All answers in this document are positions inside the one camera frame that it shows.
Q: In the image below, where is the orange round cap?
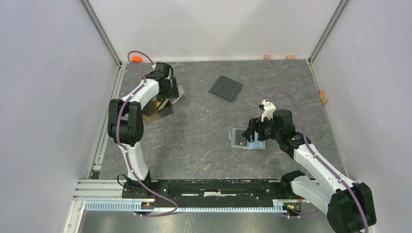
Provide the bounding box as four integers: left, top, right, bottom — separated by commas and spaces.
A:
131, 56, 143, 63

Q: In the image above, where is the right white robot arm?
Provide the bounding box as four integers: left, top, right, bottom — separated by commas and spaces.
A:
242, 109, 377, 233

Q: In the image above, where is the aluminium frame post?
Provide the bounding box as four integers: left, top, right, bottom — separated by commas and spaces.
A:
80, 0, 122, 67
308, 0, 350, 66

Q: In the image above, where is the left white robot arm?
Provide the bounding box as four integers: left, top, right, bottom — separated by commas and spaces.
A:
107, 62, 179, 198

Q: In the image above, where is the left aluminium frame post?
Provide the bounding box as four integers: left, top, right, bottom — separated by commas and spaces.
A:
80, 0, 122, 67

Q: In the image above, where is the gold credit card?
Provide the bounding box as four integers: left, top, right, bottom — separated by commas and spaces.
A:
154, 100, 169, 112

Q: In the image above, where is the right aluminium frame post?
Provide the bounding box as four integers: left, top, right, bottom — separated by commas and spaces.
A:
308, 0, 350, 66

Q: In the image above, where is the green card holder wallet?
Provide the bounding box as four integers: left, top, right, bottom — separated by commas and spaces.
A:
227, 128, 267, 150

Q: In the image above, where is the small wooden block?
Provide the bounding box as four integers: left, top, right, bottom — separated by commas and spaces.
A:
263, 54, 271, 60

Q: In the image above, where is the flat wooden block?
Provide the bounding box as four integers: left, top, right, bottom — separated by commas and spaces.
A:
286, 55, 296, 60

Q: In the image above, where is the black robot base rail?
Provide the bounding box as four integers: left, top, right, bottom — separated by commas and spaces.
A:
121, 179, 300, 208

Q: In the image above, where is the curved wooden block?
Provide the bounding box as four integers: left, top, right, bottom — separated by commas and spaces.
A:
319, 90, 328, 104

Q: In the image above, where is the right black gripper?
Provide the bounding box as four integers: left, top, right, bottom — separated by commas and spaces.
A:
241, 114, 281, 143

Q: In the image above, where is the white slotted cable duct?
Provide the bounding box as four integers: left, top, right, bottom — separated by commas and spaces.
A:
84, 200, 292, 213

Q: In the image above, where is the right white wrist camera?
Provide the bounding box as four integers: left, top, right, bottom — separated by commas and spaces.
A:
259, 100, 276, 122

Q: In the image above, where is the dark grey lego baseplate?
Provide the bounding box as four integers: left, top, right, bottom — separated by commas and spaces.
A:
209, 76, 243, 102

